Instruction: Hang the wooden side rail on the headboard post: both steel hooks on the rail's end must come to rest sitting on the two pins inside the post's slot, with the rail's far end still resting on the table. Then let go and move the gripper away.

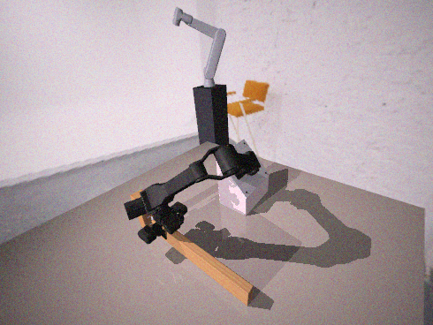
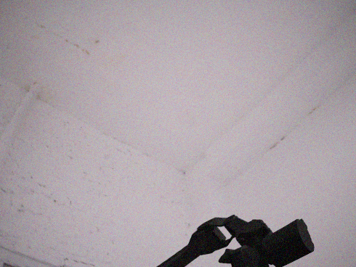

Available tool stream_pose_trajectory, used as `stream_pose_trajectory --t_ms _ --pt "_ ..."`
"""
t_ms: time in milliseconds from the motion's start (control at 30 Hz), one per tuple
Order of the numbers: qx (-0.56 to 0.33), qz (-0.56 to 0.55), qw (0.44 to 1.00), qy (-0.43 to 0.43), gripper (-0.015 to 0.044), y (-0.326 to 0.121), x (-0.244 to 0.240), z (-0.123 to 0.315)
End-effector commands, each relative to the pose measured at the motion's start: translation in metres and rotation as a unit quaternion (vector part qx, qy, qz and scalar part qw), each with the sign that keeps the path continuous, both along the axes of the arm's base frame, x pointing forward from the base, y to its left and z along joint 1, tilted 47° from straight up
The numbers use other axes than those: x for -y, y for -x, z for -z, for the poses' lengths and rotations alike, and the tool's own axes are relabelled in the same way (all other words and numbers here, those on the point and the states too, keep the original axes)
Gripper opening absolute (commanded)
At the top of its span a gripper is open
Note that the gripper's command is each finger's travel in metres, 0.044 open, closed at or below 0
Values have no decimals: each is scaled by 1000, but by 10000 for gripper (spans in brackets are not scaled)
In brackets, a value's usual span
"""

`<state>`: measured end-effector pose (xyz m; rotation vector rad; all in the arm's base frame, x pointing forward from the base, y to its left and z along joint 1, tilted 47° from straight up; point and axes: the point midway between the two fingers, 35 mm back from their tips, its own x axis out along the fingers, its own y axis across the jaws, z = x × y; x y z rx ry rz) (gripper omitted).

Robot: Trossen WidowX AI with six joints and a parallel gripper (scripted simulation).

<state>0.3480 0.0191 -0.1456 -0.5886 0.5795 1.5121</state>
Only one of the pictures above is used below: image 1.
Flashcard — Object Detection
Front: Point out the wooden post with slot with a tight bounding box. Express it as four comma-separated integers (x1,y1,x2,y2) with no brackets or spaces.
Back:
130,189,154,228

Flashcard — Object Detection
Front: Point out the brown wooden board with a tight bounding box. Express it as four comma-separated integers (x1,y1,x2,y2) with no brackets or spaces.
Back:
160,227,254,306

